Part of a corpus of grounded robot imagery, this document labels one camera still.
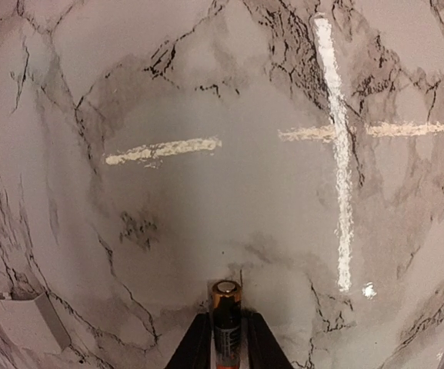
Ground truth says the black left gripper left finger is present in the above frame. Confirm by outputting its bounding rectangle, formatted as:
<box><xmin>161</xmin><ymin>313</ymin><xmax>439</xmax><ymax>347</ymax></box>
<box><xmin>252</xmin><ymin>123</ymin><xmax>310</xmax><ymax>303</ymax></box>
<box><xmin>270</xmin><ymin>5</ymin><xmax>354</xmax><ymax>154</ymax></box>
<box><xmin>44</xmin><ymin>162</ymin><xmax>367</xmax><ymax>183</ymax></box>
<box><xmin>165</xmin><ymin>313</ymin><xmax>212</xmax><ymax>369</ymax></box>

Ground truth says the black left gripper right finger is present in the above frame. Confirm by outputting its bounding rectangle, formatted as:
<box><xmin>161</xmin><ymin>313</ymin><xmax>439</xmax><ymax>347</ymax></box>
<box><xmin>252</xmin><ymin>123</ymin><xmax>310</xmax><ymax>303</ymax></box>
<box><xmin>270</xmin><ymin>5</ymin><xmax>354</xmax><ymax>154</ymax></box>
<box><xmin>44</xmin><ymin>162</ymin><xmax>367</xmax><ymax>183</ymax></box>
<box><xmin>245</xmin><ymin>311</ymin><xmax>292</xmax><ymax>369</ymax></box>

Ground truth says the white battery cover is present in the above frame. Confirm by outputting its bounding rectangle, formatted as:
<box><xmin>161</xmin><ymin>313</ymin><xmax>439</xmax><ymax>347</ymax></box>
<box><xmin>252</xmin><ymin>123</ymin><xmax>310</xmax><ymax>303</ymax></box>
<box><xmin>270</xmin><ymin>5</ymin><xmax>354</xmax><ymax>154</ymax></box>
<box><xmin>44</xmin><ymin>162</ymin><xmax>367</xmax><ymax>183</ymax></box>
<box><xmin>0</xmin><ymin>293</ymin><xmax>71</xmax><ymax>354</ymax></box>

